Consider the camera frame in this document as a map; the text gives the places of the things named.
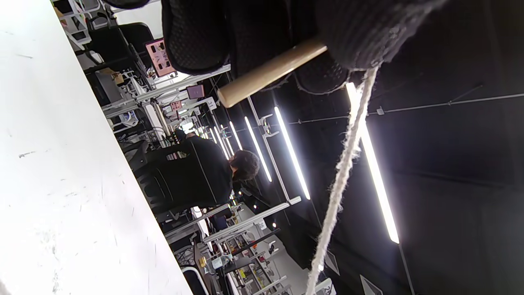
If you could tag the white ceiling strip light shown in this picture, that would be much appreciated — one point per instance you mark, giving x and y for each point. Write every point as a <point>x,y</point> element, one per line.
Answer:
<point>381,196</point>
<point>292,155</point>
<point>235,135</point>
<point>258,149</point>

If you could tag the clear water bottle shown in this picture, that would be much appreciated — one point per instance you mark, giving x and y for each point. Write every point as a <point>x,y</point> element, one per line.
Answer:
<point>221,261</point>

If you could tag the grey ceiling conduit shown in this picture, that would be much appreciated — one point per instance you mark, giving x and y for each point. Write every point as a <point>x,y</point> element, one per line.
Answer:
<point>450,103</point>

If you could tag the aluminium frame post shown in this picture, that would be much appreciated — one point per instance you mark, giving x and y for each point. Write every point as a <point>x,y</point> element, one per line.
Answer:
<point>254,219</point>

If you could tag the monitor with pink screen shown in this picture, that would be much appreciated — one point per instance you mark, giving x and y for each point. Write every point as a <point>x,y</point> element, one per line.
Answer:
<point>159,57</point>

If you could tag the black mesh office chair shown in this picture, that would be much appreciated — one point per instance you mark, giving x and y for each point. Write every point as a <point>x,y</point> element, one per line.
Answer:
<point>163,184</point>

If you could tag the person's left hand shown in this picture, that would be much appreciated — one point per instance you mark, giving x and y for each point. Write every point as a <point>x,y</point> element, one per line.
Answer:
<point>360,32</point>

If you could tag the small yellow case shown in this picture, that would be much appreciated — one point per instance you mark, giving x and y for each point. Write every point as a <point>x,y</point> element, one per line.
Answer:
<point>202,262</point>

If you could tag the small purple screen monitor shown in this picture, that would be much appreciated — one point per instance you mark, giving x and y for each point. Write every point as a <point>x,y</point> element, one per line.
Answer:
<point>195,91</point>

